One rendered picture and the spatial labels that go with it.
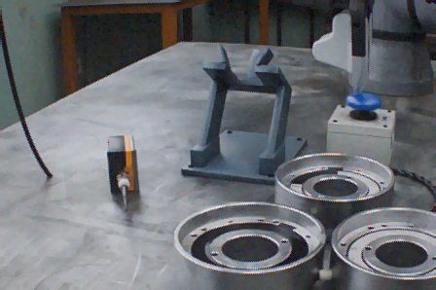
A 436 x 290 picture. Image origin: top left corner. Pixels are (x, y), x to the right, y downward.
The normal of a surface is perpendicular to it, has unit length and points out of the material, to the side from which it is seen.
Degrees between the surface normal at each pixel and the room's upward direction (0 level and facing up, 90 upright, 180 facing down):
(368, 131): 90
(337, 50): 93
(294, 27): 90
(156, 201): 0
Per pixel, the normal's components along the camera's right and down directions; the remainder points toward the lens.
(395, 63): -0.22, 0.04
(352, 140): -0.33, 0.33
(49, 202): -0.02, -0.94
